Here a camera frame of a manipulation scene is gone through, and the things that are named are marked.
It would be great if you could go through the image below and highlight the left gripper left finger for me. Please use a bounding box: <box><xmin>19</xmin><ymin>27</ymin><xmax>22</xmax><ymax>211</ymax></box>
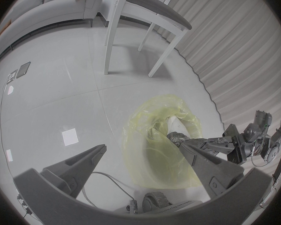
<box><xmin>40</xmin><ymin>144</ymin><xmax>107</xmax><ymax>199</ymax></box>

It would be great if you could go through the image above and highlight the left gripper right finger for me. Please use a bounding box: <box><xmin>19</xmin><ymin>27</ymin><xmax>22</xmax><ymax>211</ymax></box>
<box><xmin>179</xmin><ymin>141</ymin><xmax>244</xmax><ymax>200</ymax></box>

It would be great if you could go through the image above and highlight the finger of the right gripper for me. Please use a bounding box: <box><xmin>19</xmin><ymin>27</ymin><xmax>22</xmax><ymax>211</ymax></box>
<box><xmin>204</xmin><ymin>136</ymin><xmax>236</xmax><ymax>155</ymax></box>

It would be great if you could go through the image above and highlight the black plastic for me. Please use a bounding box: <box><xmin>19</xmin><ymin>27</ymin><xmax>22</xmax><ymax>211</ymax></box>
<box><xmin>167</xmin><ymin>131</ymin><xmax>227</xmax><ymax>158</ymax></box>

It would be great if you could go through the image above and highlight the yellow plastic bag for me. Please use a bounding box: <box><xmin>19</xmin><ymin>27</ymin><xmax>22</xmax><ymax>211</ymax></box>
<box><xmin>121</xmin><ymin>93</ymin><xmax>203</xmax><ymax>189</ymax></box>

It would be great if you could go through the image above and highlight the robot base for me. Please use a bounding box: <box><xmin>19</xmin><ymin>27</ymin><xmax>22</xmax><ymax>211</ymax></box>
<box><xmin>125</xmin><ymin>191</ymin><xmax>203</xmax><ymax>217</ymax></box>

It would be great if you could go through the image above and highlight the white trash bin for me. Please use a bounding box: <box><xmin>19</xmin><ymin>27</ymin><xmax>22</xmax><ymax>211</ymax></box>
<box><xmin>141</xmin><ymin>115</ymin><xmax>202</xmax><ymax>187</ymax></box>

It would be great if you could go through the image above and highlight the beige curtain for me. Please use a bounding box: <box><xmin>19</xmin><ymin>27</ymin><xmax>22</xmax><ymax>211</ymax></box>
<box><xmin>158</xmin><ymin>0</ymin><xmax>281</xmax><ymax>173</ymax></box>

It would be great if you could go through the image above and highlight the grey and white chair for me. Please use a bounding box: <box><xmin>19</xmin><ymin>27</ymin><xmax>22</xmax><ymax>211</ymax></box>
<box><xmin>104</xmin><ymin>0</ymin><xmax>192</xmax><ymax>78</ymax></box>

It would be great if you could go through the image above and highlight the pale grey sofa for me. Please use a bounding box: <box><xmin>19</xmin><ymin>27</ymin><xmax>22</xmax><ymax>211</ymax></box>
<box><xmin>0</xmin><ymin>0</ymin><xmax>106</xmax><ymax>64</ymax></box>

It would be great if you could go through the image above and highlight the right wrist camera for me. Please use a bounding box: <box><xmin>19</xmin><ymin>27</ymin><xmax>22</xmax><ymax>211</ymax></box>
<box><xmin>244</xmin><ymin>125</ymin><xmax>258</xmax><ymax>142</ymax></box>

